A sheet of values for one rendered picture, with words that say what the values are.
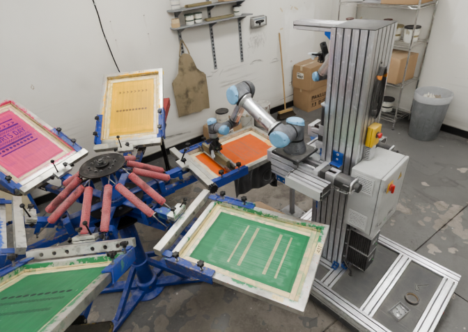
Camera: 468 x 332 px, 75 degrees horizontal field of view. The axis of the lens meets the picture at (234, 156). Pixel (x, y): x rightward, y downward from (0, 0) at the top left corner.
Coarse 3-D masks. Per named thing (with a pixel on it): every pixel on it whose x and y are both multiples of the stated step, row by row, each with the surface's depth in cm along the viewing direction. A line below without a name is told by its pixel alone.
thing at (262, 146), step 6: (258, 144) 278; (264, 144) 277; (264, 150) 268; (234, 156) 265; (258, 156) 261; (234, 162) 256; (246, 162) 255; (210, 168) 252; (216, 168) 251; (222, 168) 250
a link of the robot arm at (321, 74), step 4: (328, 56) 218; (328, 60) 219; (324, 64) 225; (320, 68) 231; (324, 68) 227; (316, 72) 237; (320, 72) 233; (324, 72) 230; (312, 76) 241; (316, 76) 236; (320, 76) 235; (324, 76) 235; (316, 80) 239; (320, 80) 241
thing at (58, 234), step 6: (90, 222) 213; (96, 222) 216; (60, 234) 206; (66, 234) 206; (72, 234) 209; (42, 240) 203; (48, 240) 202; (54, 240) 204; (60, 240) 206; (66, 240) 208; (30, 246) 199; (36, 246) 199; (42, 246) 201; (48, 246) 204; (18, 258) 196; (6, 264) 193
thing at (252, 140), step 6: (240, 138) 291; (246, 138) 290; (252, 138) 289; (228, 144) 283; (252, 144) 279; (222, 150) 274; (228, 150) 273; (198, 156) 270; (204, 156) 269; (228, 156) 266; (204, 162) 260; (210, 162) 260
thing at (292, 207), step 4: (292, 192) 317; (292, 196) 321; (292, 200) 324; (292, 204) 326; (284, 208) 341; (288, 208) 341; (292, 208) 330; (296, 208) 339; (284, 212) 336; (288, 212) 335; (292, 212) 333; (296, 212) 334; (300, 212) 333; (304, 212) 333; (296, 216) 329; (300, 216) 328
